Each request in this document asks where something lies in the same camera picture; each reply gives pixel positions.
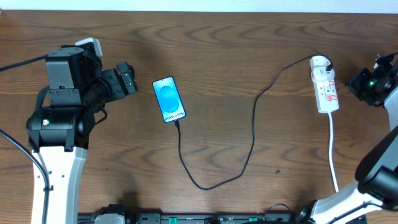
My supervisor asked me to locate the blue Galaxy smartphone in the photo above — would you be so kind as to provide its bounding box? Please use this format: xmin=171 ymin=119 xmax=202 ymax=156
xmin=152 ymin=77 xmax=187 ymax=123

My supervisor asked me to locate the black charger cable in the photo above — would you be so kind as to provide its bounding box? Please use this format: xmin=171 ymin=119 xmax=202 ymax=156
xmin=174 ymin=53 xmax=334 ymax=191

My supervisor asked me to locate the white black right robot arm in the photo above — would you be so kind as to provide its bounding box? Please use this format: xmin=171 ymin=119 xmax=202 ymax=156
xmin=295 ymin=55 xmax=397 ymax=223

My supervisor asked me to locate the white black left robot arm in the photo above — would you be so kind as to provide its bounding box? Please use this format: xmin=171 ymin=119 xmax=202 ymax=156
xmin=26 ymin=43 xmax=138 ymax=223

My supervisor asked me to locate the white power strip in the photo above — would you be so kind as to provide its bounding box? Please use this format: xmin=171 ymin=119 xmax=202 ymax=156
xmin=310 ymin=55 xmax=339 ymax=114

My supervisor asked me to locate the white power strip cord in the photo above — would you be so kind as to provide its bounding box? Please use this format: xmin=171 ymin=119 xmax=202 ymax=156
xmin=328 ymin=111 xmax=340 ymax=194

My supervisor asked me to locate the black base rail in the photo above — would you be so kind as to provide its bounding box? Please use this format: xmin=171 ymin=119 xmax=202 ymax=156
xmin=77 ymin=204 xmax=315 ymax=224

